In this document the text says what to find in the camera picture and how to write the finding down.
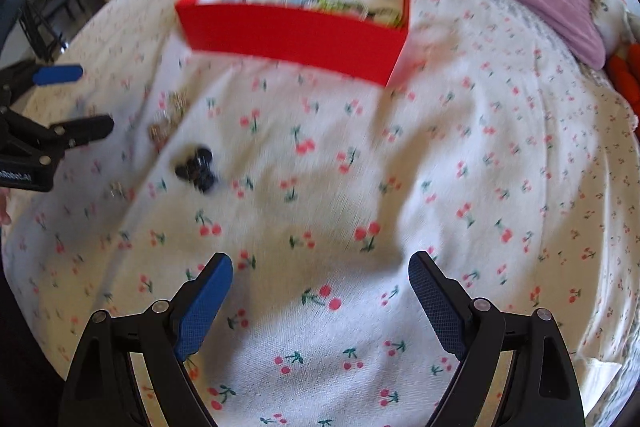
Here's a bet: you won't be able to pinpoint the cherry print cloth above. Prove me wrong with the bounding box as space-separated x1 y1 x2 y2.
0 0 640 427

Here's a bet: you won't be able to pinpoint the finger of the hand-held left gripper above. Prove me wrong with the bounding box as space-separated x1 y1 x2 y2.
0 106 115 158
0 64 84 94

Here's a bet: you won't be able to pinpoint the orange plush toy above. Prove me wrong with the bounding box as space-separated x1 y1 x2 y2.
607 44 640 116

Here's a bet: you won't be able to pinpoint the black beaded hair clip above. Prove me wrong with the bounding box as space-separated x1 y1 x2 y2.
173 145 220 194

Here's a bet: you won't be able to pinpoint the red cardboard box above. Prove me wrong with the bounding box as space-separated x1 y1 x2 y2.
174 0 412 88

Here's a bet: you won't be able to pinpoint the silver linked rings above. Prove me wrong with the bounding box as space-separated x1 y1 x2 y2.
149 119 173 144

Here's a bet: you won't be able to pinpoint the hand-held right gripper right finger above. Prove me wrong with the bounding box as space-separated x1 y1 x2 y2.
408 251 586 427

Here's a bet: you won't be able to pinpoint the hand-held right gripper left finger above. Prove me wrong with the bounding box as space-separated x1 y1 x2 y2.
59 253 234 427

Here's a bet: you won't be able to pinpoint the green and black bead bracelet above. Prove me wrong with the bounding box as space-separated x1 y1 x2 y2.
315 0 403 26

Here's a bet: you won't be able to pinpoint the white printed pillow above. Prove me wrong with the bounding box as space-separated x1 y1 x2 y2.
582 0 640 58

